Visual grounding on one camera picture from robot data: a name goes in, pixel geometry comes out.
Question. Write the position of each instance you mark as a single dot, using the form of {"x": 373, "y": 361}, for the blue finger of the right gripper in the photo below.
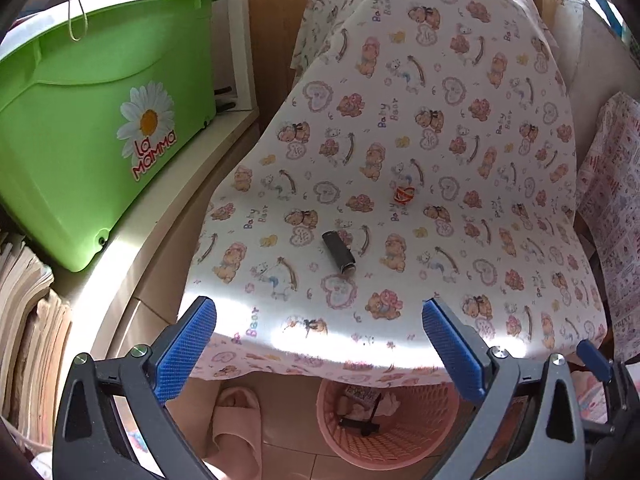
{"x": 595, "y": 361}

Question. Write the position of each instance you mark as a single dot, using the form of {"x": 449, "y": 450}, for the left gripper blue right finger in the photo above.
{"x": 460, "y": 348}

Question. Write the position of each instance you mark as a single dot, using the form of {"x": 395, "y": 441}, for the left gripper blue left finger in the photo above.
{"x": 178, "y": 348}

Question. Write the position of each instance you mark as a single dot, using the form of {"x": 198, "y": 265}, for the pink gingham tissue pack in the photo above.
{"x": 363, "y": 395}

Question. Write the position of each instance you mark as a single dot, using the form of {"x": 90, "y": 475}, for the pink floral clothing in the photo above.
{"x": 590, "y": 397}

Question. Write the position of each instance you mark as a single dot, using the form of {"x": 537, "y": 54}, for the pink mesh waste basket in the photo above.
{"x": 422, "y": 422}

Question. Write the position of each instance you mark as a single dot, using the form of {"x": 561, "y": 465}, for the pink slipper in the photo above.
{"x": 236, "y": 449}

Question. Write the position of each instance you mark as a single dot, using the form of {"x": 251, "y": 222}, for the stack of papers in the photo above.
{"x": 35, "y": 322}

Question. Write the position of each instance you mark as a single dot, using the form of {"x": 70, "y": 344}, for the print pattern cloth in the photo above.
{"x": 608, "y": 201}

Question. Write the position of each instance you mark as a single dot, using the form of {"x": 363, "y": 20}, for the black lighter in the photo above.
{"x": 339, "y": 253}

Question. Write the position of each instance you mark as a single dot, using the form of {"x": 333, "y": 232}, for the small red candy wrapper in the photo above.
{"x": 404, "y": 194}

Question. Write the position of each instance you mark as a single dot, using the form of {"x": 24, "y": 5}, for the bear print chair cover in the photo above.
{"x": 461, "y": 99}

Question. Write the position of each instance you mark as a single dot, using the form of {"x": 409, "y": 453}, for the green plastic storage box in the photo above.
{"x": 96, "y": 97}

